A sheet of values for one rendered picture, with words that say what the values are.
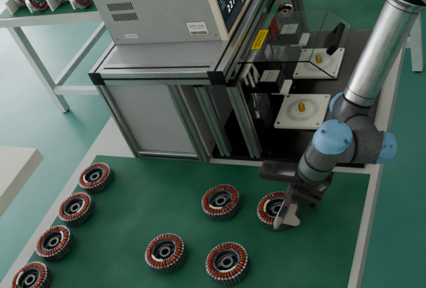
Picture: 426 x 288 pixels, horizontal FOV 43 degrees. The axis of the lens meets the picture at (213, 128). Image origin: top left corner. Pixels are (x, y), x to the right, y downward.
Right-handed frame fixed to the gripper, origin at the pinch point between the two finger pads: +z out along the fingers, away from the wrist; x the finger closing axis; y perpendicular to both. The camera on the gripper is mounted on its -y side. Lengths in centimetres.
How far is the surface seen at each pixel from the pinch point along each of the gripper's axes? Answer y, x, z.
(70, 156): -108, 75, 154
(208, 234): -14.5, -9.5, 13.3
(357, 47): 6, 73, -1
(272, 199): -2.3, 2.6, 2.5
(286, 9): -22, 100, 16
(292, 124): -4.5, 32.1, 3.8
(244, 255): -4.0, -16.2, 3.3
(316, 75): -3, 56, 3
